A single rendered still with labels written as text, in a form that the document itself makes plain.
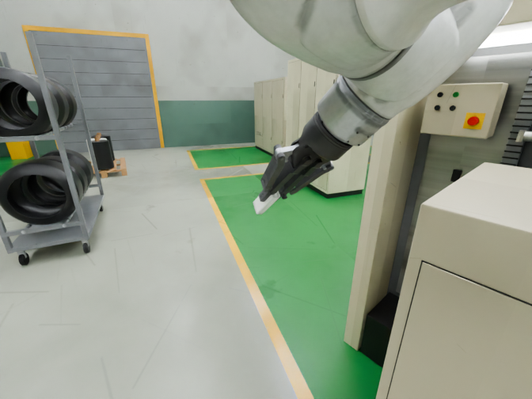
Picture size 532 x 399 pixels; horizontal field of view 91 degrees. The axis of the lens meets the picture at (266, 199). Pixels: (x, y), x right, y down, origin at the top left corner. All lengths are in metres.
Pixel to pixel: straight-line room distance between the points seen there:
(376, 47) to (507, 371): 0.63
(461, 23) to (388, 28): 0.14
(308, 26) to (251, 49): 9.24
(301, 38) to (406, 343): 0.70
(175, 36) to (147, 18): 0.77
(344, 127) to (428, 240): 0.35
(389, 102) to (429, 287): 0.44
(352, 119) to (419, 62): 0.09
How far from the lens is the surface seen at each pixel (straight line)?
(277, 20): 0.22
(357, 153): 4.26
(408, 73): 0.32
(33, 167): 3.05
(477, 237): 0.61
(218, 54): 9.18
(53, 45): 9.28
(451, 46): 0.34
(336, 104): 0.37
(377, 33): 0.21
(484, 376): 0.75
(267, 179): 0.45
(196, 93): 8.98
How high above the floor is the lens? 1.47
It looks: 21 degrees down
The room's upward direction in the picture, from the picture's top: straight up
